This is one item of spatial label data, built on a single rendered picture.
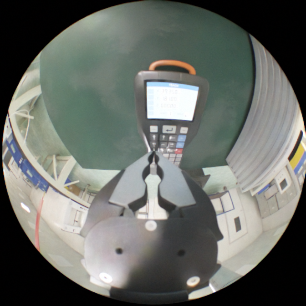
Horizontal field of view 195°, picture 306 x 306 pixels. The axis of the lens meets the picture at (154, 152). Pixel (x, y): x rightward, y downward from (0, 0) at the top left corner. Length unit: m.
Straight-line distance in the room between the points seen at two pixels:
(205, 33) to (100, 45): 0.14
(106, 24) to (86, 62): 0.07
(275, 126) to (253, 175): 0.10
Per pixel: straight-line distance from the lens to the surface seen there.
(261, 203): 4.87
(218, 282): 0.34
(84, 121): 0.20
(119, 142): 0.18
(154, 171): 0.19
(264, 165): 0.19
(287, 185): 3.03
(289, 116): 0.18
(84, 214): 2.41
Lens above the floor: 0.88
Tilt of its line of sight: 46 degrees down
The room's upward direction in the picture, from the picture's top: 179 degrees counter-clockwise
